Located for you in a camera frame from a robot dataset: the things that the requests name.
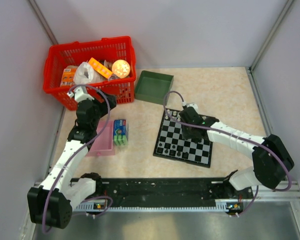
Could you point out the pink open drawer box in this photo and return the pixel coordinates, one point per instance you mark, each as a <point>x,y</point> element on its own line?
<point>103,146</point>

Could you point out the black chess rook piece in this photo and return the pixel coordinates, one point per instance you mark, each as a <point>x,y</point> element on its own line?
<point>159,151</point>

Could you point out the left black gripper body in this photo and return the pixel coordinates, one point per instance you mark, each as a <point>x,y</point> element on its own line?
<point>100,108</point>

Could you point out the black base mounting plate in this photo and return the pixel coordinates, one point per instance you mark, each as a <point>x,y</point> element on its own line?
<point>168,192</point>

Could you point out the dark green open box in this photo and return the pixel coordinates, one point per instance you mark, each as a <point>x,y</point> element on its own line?
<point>153,86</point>

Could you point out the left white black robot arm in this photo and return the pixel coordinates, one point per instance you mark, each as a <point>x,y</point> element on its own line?
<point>51,204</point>

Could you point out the orange punched cardboard box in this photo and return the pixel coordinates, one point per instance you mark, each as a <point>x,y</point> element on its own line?
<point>100,68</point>

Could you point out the black white chess board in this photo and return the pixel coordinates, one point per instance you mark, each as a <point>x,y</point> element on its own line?
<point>188,151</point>

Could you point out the red plastic shopping basket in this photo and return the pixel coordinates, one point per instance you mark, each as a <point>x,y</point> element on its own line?
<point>110,49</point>

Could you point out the white plastic bag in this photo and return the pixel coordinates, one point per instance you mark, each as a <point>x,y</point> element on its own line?
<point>85,74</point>

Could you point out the blue green packaged item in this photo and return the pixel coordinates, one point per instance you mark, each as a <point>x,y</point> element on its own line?
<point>120,132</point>

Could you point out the small orange carton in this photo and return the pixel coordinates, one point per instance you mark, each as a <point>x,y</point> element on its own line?
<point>68,74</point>

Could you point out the orange round ball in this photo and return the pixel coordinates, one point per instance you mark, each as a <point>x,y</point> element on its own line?
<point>121,68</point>

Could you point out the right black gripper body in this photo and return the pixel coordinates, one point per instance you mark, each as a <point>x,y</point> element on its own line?
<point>187,132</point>

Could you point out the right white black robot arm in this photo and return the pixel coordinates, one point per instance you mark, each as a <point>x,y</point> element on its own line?
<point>270,159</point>

